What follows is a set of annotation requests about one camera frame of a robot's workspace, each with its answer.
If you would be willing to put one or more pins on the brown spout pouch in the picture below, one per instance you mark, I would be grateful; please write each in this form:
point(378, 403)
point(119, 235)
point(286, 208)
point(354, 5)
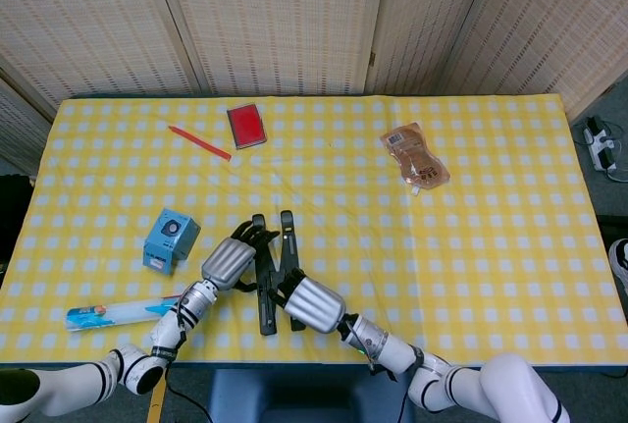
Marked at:
point(414, 158)

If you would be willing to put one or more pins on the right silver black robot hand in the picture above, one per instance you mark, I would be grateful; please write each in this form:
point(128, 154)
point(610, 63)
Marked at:
point(314, 305)

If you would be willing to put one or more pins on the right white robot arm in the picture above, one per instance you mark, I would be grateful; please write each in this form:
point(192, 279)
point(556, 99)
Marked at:
point(505, 384)

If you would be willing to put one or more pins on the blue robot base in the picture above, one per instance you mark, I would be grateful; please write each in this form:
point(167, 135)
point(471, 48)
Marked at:
point(304, 398)

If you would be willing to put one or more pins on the red pen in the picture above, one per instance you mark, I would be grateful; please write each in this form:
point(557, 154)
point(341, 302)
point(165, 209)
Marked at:
point(198, 142)

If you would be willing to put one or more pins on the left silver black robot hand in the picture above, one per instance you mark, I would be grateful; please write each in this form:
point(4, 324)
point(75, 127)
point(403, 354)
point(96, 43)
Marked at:
point(228, 261)

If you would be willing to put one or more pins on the yellow white checked tablecloth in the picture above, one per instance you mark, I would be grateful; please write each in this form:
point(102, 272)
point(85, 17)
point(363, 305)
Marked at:
point(441, 271)

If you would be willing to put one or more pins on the black object beside table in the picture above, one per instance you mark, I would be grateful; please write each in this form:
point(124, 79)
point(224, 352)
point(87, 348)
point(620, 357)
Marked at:
point(12, 217)

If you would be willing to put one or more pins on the black white shoe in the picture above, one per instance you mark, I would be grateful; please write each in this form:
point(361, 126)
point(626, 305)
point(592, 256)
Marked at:
point(620, 266)

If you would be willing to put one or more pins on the woven folding screen panel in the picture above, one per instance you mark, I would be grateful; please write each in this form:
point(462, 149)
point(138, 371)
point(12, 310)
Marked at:
point(422, 15)
point(275, 15)
point(554, 20)
point(88, 20)
point(19, 128)

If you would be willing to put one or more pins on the black folding laptop stand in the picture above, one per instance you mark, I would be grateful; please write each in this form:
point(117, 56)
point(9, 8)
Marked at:
point(267, 316)

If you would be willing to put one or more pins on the brass screen hinge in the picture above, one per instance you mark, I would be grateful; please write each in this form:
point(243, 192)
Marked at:
point(372, 59)

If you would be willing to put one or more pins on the blue cardboard box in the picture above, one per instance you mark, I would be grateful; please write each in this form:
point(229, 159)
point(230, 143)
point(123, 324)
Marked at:
point(169, 244)

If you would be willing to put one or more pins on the red card wallet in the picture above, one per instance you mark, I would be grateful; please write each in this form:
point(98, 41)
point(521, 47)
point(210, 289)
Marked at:
point(246, 126)

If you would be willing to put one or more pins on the blue wrapped roll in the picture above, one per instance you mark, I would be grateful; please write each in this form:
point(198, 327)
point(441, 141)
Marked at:
point(118, 314)

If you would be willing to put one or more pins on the white power strip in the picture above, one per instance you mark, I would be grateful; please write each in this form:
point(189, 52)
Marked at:
point(598, 145)

